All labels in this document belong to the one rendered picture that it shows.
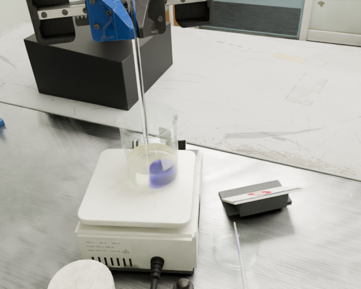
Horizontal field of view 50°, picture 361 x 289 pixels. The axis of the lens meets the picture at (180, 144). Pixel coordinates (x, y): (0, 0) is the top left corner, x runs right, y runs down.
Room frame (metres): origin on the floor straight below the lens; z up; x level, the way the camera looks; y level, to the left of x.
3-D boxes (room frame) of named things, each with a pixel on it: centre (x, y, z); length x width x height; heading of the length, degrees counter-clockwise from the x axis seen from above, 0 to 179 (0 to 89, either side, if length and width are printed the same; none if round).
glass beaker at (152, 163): (0.33, 0.03, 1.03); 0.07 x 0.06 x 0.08; 9
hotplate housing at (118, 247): (0.35, 0.04, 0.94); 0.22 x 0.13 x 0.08; 174
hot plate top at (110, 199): (0.33, 0.05, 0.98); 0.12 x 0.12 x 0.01; 84
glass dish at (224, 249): (0.29, -0.06, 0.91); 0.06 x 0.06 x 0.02
